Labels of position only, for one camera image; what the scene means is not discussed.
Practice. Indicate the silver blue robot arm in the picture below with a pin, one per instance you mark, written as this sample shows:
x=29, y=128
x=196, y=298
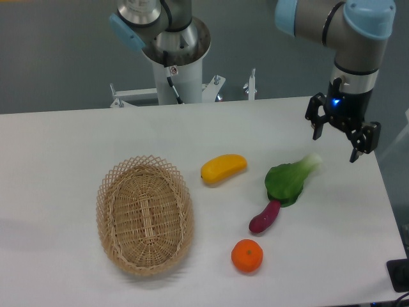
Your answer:
x=358, y=31

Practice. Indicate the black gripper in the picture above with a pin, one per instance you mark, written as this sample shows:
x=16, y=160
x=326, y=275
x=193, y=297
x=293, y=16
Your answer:
x=346, y=112

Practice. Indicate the green bok choy vegetable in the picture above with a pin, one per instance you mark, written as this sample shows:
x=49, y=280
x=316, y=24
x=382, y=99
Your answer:
x=285, y=182

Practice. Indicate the black device at edge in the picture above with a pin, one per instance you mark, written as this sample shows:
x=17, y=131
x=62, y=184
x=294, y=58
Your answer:
x=398, y=273

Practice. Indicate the yellow mango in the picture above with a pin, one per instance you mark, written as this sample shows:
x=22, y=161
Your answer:
x=222, y=167

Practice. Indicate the orange tangerine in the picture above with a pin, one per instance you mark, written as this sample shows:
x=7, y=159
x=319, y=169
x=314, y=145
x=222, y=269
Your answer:
x=247, y=256

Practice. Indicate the purple sweet potato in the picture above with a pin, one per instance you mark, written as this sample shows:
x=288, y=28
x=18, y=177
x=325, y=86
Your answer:
x=266, y=218

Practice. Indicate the woven wicker basket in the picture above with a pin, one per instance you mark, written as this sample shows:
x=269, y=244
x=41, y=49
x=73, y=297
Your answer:
x=144, y=215

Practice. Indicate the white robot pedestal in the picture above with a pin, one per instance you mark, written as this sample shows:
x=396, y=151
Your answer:
x=177, y=62

